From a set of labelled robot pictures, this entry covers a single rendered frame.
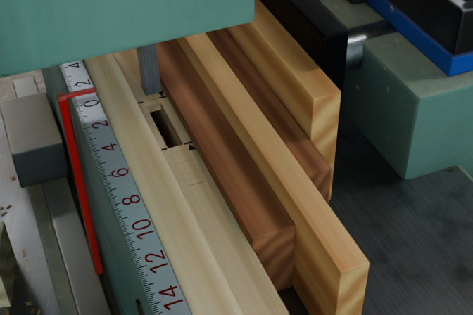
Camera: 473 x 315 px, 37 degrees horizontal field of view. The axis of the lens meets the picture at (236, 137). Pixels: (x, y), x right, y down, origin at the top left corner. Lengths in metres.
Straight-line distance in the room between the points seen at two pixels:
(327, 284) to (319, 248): 0.02
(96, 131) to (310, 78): 0.11
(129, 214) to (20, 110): 0.27
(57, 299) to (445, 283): 0.26
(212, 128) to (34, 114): 0.22
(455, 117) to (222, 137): 0.13
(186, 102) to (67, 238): 0.16
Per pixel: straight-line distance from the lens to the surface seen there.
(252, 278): 0.31
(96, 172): 0.36
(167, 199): 0.34
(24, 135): 0.55
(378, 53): 0.42
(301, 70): 0.37
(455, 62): 0.40
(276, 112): 0.38
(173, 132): 0.40
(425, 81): 0.40
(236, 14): 0.36
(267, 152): 0.35
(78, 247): 0.51
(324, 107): 0.36
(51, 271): 0.52
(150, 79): 0.40
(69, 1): 0.33
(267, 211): 0.34
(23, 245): 0.54
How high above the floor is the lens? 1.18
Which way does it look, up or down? 40 degrees down
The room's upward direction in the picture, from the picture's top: 1 degrees counter-clockwise
